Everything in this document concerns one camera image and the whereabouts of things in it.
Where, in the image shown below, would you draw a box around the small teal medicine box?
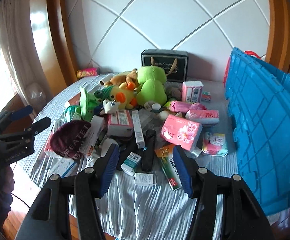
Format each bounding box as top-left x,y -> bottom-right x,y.
121,152 -> 142,176

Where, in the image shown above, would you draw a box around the maroon cap with lettering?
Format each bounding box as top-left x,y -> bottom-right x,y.
50,120 -> 91,160

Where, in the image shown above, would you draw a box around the pink chip can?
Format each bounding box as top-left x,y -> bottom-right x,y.
76,68 -> 100,79

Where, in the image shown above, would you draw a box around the colorful pad pack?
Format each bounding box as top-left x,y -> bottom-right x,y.
202,132 -> 228,157

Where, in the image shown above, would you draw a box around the light blue tablecloth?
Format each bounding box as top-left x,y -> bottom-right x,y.
17,74 -> 238,239

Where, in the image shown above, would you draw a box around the yellow duck plush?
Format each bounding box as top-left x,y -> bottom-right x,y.
108,86 -> 137,110

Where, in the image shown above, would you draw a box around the green toothpaste box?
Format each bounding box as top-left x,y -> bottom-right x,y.
155,144 -> 182,191

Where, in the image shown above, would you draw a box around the brown bear plush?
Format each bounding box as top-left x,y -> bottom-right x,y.
108,69 -> 138,90

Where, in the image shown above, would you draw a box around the pink tissue pack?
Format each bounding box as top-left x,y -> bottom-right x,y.
160,115 -> 203,151

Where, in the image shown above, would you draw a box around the black folded umbrella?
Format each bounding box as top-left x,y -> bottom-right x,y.
141,129 -> 156,172

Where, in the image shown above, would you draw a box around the blue plastic storage crate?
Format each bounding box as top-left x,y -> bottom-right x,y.
225,48 -> 290,215

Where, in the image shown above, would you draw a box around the green frog plush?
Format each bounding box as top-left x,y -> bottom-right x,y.
136,66 -> 167,106

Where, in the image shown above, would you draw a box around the white pink carton box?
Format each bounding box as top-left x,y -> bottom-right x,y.
182,81 -> 203,103

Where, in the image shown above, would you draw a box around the black gift box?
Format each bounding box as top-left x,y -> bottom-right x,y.
141,49 -> 189,82

